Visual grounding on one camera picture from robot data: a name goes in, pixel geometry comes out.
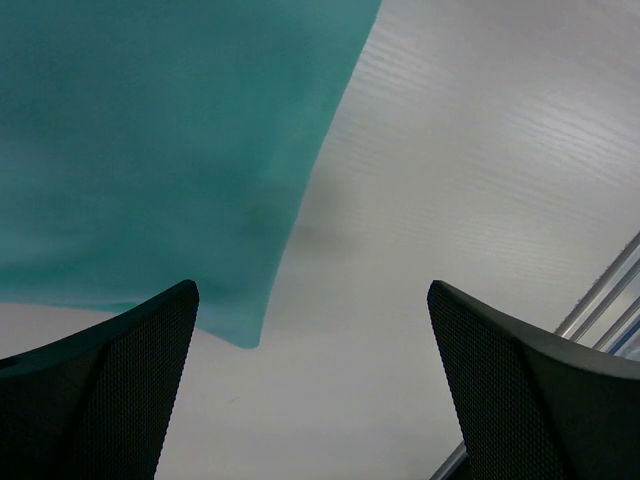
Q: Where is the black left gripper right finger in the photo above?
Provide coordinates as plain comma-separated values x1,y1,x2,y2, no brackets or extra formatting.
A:
426,279,640,480

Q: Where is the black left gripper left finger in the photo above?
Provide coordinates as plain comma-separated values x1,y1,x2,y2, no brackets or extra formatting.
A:
1,280,199,479

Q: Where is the teal t shirt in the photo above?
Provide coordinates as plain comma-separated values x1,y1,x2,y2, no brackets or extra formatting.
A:
1,1,380,349

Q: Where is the aluminium mounting rail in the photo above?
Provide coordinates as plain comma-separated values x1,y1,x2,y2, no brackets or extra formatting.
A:
429,233,640,480

